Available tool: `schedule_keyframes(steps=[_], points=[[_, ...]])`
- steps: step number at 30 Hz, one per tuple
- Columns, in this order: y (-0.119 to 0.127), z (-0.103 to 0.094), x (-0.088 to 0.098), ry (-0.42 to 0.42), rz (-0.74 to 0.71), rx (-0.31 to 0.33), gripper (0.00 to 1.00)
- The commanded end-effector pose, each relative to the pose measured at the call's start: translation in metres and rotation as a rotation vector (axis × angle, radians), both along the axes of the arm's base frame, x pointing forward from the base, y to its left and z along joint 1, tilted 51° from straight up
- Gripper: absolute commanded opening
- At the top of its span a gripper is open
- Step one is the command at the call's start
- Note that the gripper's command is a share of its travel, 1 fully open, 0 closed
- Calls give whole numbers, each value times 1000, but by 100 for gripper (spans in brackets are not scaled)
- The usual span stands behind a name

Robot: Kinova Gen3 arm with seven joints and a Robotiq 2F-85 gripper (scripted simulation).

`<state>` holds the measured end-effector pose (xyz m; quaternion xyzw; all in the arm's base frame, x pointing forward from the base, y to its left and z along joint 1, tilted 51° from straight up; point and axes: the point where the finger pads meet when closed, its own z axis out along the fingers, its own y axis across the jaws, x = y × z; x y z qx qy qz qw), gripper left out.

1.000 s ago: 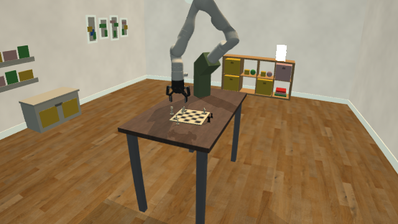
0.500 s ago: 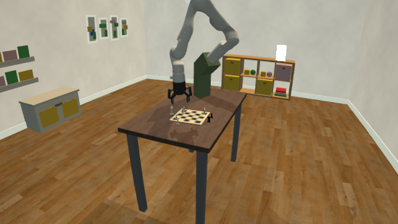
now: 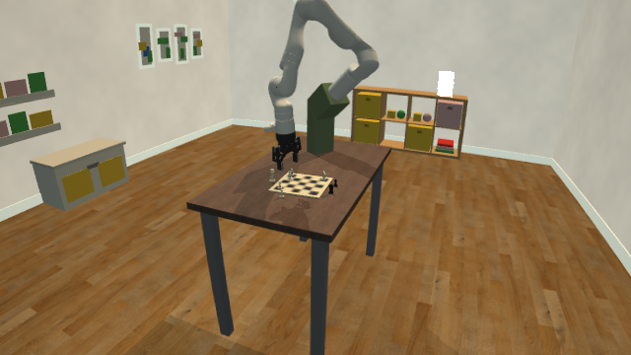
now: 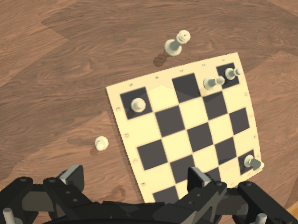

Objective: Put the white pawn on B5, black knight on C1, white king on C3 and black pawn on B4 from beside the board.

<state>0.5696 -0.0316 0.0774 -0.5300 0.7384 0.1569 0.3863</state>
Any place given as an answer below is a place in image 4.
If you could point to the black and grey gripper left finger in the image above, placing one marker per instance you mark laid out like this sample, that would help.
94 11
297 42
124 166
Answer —
65 197

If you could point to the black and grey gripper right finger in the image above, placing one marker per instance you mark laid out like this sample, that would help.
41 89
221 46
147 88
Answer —
201 202

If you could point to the chessboard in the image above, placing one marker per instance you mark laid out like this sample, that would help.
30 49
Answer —
185 125

